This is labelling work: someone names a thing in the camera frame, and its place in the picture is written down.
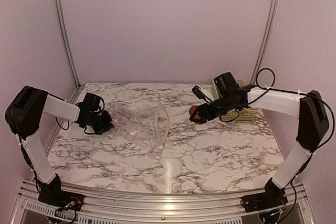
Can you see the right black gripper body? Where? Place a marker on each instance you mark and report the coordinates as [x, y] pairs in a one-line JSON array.
[[215, 112]]

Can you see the front aluminium rail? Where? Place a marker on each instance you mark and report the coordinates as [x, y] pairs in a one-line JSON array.
[[110, 206]]

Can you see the aluminium frame post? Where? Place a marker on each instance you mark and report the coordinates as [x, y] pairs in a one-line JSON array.
[[265, 39], [66, 43]]

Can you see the pale green plastic basket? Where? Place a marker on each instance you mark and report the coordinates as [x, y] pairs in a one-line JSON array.
[[225, 91]]

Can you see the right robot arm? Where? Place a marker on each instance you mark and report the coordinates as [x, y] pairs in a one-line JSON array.
[[309, 108]]

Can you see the left aluminium frame post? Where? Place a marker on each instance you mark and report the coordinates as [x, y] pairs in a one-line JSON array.
[[66, 43]]

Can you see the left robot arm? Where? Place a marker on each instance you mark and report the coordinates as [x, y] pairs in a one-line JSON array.
[[24, 116]]

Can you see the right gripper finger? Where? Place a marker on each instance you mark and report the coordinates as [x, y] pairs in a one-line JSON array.
[[198, 120], [195, 109]]

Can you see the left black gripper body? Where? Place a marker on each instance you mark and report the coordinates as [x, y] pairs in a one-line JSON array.
[[100, 124]]

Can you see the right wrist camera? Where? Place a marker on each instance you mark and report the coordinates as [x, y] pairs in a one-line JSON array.
[[203, 94]]

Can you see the clear zip top bag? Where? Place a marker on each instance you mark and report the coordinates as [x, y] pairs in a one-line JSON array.
[[146, 126]]

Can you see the right aluminium frame post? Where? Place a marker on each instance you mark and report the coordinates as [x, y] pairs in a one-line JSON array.
[[265, 39]]

